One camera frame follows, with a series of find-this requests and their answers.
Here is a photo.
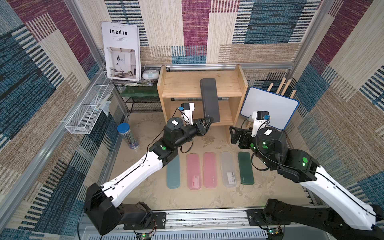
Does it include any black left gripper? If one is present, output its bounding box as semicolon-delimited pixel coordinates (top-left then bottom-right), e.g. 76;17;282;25
172;116;212;150

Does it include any pink pencil case shelf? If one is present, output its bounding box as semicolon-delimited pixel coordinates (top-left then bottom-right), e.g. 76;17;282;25
203;152;218;189
187;154;201;190

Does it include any black pencil case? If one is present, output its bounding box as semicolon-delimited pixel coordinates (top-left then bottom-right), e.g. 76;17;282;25
200;79;221;123

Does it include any translucent white pencil case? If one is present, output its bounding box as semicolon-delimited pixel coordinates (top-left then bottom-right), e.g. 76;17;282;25
220;152;237;188

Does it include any dark green pencil case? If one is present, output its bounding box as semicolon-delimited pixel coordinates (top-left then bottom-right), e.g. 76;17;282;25
238;152;255;185

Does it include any light blue pencil case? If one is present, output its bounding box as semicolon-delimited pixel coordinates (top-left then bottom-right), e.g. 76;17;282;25
167;155;181;189

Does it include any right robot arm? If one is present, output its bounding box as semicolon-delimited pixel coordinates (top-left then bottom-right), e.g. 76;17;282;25
230;127;384;240

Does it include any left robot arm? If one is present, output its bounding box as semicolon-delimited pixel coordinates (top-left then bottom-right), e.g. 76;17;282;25
85;117;214;236

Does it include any wooden two-tier shelf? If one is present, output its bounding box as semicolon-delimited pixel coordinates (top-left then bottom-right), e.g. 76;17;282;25
157;65;248;143

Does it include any clear pencil tube blue cap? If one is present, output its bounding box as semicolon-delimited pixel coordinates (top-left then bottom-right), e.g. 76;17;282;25
117;123;139;150

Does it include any wooden easel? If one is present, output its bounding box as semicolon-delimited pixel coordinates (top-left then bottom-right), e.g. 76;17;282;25
246;78;296;129

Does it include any white round device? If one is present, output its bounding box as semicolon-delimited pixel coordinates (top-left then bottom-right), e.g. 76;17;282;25
142;70;160;80

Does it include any green tray on rack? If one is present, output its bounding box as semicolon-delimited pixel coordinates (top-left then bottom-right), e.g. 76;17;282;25
121;87;159;97

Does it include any Inedia magazine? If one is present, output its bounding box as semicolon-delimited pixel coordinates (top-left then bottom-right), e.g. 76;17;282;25
102;22;142;82

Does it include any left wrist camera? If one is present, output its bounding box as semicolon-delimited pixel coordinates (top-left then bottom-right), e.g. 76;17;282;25
179;103;195;125

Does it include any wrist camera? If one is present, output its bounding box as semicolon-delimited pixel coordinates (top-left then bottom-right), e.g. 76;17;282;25
179;103;195;125
252;111;270;137

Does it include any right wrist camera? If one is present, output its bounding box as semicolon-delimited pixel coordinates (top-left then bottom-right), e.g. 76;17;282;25
252;111;270;137

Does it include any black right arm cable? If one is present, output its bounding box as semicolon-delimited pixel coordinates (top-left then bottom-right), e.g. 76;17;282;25
250;119;379;220

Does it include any whiteboard with blue frame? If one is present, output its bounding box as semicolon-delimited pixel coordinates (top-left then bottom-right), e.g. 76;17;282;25
240;87;299;130

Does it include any black wire mesh rack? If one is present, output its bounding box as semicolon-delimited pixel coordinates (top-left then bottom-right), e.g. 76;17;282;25
115;80;163;114

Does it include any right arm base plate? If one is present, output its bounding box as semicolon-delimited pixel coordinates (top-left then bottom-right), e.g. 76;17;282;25
246;209;268;227

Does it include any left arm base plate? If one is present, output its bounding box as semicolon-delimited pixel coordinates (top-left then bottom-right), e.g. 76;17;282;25
124;212;167;231

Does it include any white wire basket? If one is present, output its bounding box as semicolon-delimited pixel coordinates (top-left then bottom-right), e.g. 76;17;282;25
65;85;114;135

